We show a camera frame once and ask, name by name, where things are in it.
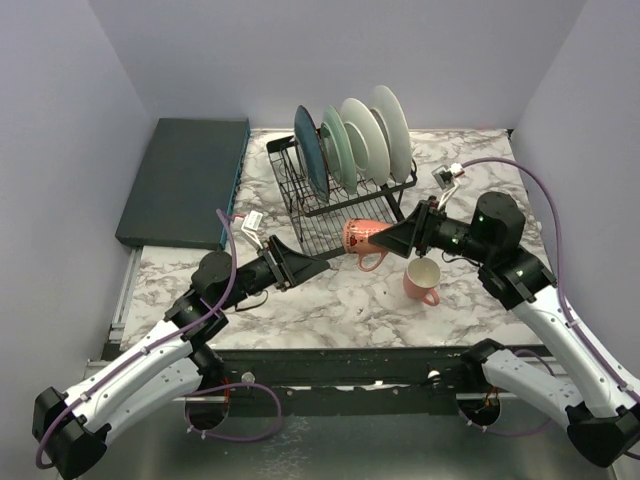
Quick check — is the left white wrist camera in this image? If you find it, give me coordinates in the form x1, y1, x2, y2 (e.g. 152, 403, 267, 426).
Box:
232, 210, 263, 251

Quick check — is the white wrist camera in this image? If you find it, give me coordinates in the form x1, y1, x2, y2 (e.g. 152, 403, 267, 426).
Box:
232, 210, 263, 251
432, 163, 465, 210

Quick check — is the black wire dish rack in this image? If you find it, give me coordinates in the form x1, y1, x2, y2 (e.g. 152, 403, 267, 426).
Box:
266, 136, 417, 259

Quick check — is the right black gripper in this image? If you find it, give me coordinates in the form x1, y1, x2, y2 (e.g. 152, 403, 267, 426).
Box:
371, 195, 494, 263

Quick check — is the plain pink mug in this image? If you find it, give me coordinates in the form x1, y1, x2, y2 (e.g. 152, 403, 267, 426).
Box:
403, 257, 441, 306

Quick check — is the blue glazed floral plate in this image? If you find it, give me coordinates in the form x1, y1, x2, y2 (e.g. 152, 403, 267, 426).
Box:
294, 105, 329, 205

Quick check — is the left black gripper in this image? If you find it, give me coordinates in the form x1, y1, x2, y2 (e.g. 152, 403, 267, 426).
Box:
219, 234, 330, 310

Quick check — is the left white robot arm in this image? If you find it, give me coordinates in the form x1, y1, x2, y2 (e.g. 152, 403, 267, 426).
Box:
32, 236, 329, 479

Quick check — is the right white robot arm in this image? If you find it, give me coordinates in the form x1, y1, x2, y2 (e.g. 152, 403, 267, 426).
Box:
370, 191, 639, 468

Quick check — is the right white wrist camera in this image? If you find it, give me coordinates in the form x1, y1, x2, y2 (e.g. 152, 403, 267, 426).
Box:
432, 163, 465, 210

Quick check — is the purple cable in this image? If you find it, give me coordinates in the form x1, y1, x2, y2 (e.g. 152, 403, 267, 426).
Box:
34, 208, 284, 469
459, 157, 640, 437

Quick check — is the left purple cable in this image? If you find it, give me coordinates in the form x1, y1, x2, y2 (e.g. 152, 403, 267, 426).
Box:
34, 208, 284, 469

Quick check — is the dark grey flat box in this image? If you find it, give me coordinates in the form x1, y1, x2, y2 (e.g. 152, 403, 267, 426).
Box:
115, 118, 250, 250

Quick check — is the printed salmon coffee mug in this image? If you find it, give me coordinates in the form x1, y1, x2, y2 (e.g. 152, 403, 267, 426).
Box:
341, 218, 391, 272

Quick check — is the teal patterned bottom plate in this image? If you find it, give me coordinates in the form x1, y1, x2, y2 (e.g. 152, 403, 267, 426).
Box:
340, 97, 390, 186

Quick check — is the aluminium frame rail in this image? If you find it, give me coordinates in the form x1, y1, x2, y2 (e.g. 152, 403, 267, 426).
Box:
83, 249, 609, 401

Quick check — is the red plate teal flower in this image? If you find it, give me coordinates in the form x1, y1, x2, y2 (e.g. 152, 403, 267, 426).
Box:
370, 85, 412, 183

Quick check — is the black mounting rail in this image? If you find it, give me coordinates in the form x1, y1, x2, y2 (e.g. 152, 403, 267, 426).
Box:
159, 344, 521, 419

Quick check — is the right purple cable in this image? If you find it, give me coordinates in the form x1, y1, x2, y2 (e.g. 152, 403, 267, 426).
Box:
459, 157, 640, 437

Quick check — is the orange plate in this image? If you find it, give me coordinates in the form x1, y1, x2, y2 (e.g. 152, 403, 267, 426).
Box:
320, 106, 357, 195

